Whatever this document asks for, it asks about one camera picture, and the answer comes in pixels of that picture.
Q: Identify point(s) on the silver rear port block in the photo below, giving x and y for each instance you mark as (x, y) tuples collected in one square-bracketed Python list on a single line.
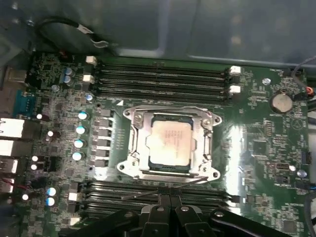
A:
[(10, 147), (12, 128), (7, 185), (8, 166)]

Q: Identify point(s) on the teal serial port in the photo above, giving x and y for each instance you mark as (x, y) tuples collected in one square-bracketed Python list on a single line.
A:
[(24, 103)]

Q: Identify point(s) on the CPU socket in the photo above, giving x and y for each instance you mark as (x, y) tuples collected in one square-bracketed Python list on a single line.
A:
[(128, 163)]

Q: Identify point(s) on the thin metal locking lever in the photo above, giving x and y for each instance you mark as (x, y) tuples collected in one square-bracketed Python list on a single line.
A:
[(163, 106), (143, 195)]

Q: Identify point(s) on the silver motherboard screw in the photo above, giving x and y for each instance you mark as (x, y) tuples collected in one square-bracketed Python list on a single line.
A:
[(266, 81)]

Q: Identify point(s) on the black and silver PC case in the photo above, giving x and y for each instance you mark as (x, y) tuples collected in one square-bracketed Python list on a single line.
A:
[(197, 24)]

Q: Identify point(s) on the silver coin cell battery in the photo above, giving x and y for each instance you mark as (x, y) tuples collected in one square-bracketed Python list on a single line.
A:
[(281, 102)]

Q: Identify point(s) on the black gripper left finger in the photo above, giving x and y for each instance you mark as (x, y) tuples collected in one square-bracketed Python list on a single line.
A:
[(155, 222)]

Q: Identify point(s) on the blue topped capacitor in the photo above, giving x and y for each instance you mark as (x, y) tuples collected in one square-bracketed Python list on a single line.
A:
[(77, 156), (68, 71), (81, 130), (51, 191), (82, 115), (79, 143), (50, 201), (67, 79)]

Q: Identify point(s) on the silver topped CPU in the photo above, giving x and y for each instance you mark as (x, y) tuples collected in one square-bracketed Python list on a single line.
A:
[(170, 140)]

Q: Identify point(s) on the metal socket cover frame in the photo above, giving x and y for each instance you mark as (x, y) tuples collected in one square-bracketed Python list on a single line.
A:
[(144, 153)]

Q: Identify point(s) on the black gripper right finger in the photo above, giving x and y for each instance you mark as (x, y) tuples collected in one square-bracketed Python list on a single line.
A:
[(190, 222)]

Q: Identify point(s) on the green motherboard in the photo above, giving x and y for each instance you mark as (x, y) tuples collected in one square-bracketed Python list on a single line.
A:
[(271, 138)]

